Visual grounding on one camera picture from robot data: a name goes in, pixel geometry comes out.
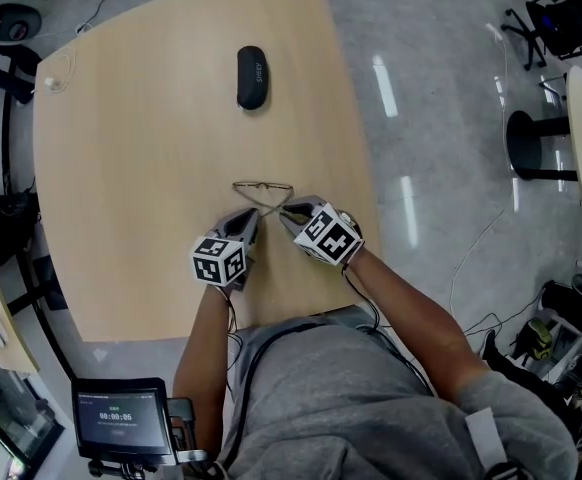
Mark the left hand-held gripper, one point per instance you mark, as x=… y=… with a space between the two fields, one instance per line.
x=218 y=263

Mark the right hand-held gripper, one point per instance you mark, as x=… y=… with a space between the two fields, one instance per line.
x=328 y=238

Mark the thin-framed eyeglasses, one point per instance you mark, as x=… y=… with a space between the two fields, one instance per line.
x=262 y=184

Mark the person's right forearm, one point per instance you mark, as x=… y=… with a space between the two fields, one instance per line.
x=411 y=318

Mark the person's left forearm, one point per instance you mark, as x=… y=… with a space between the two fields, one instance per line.
x=203 y=348

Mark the black glasses case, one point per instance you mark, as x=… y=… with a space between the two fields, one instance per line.
x=252 y=78

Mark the person's gray shirt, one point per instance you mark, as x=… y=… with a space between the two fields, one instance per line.
x=351 y=408

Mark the black display screen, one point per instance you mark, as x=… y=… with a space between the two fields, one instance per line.
x=118 y=418

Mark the small wooden side desk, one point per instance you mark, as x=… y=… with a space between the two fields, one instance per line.
x=6 y=328

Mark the black office chair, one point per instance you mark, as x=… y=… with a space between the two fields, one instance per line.
x=566 y=23

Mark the black desk base plate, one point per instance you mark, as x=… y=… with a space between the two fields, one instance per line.
x=48 y=283

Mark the black screen mount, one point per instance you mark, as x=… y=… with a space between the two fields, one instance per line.
x=186 y=428

